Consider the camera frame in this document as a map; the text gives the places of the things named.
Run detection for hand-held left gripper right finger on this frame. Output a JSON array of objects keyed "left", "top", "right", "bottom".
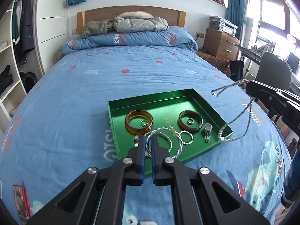
[{"left": 151, "top": 135, "right": 270, "bottom": 225}]

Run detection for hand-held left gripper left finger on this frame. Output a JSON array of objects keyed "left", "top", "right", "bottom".
[{"left": 27, "top": 136, "right": 146, "bottom": 225}]

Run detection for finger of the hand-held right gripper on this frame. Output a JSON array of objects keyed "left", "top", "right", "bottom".
[
  {"left": 258, "top": 98, "right": 300, "bottom": 132},
  {"left": 246, "top": 80, "right": 300, "bottom": 109}
]

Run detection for plain silver bangle with clasp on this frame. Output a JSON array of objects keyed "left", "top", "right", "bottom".
[{"left": 146, "top": 132, "right": 173, "bottom": 156}]

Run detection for large twisted silver bangle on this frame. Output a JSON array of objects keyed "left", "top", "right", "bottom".
[{"left": 144, "top": 127, "right": 183, "bottom": 162}]

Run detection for amber bangle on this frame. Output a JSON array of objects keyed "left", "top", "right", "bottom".
[{"left": 125, "top": 110, "right": 154, "bottom": 134}]

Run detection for small twisted silver ring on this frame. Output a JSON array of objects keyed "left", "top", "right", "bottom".
[{"left": 179, "top": 131, "right": 194, "bottom": 145}]

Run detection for dark brown-green bangle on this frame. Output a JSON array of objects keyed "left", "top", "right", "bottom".
[{"left": 178, "top": 110, "right": 203, "bottom": 132}]

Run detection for green metal tray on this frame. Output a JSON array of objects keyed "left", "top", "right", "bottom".
[{"left": 108, "top": 88, "right": 234, "bottom": 176}]

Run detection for silver chain necklace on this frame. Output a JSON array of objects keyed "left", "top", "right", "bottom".
[{"left": 211, "top": 79, "right": 255, "bottom": 143}]

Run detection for grey office chair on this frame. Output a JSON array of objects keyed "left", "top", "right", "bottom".
[{"left": 254, "top": 51, "right": 294, "bottom": 118}]

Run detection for dark tote bag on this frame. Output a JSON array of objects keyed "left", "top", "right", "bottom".
[{"left": 230, "top": 60, "right": 245, "bottom": 82}]

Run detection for glass desk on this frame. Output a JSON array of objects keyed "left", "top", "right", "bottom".
[{"left": 235, "top": 44, "right": 300, "bottom": 94}]

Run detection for black monitor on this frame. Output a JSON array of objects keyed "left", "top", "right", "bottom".
[{"left": 287, "top": 52, "right": 300, "bottom": 72}]

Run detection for low wooden nightstand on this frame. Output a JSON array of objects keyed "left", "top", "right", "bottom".
[{"left": 196, "top": 50, "right": 231, "bottom": 77}]

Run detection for wooden dresser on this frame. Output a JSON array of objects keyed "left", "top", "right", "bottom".
[{"left": 203, "top": 28, "right": 241, "bottom": 61}]

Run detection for person's blue pants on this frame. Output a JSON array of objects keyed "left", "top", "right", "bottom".
[{"left": 281, "top": 155, "right": 300, "bottom": 208}]

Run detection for white printer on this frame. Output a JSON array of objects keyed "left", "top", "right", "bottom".
[{"left": 209, "top": 16, "right": 238, "bottom": 37}]

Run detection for blue curtain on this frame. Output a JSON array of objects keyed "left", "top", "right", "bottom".
[{"left": 226, "top": 0, "right": 251, "bottom": 40}]

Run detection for blue printed bedspread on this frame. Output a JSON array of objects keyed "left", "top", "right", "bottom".
[{"left": 0, "top": 26, "right": 291, "bottom": 225}]

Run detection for blue pillow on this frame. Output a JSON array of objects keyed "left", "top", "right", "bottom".
[{"left": 60, "top": 26, "right": 199, "bottom": 56}]

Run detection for red photo card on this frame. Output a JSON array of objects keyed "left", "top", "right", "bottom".
[{"left": 12, "top": 185, "right": 31, "bottom": 219}]

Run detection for black bag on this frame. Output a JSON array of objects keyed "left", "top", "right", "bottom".
[{"left": 19, "top": 71, "right": 37, "bottom": 94}]

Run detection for grey fleece jacket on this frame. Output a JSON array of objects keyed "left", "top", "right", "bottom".
[{"left": 80, "top": 19, "right": 115, "bottom": 38}]

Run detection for wooden headboard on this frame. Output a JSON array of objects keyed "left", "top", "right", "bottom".
[{"left": 77, "top": 7, "right": 186, "bottom": 35}]

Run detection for dark folded clothes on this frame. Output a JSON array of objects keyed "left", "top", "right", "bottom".
[{"left": 0, "top": 64, "right": 14, "bottom": 95}]

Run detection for white open shelf unit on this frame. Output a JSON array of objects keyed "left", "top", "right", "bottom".
[{"left": 0, "top": 0, "right": 45, "bottom": 122}]

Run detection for white wardrobe doors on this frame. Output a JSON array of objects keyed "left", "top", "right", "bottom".
[{"left": 35, "top": 0, "right": 71, "bottom": 73}]

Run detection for hanging dark clothes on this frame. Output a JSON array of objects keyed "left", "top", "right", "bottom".
[{"left": 12, "top": 0, "right": 35, "bottom": 65}]

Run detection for small silver ring watch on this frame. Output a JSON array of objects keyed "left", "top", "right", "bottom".
[{"left": 203, "top": 123, "right": 213, "bottom": 143}]

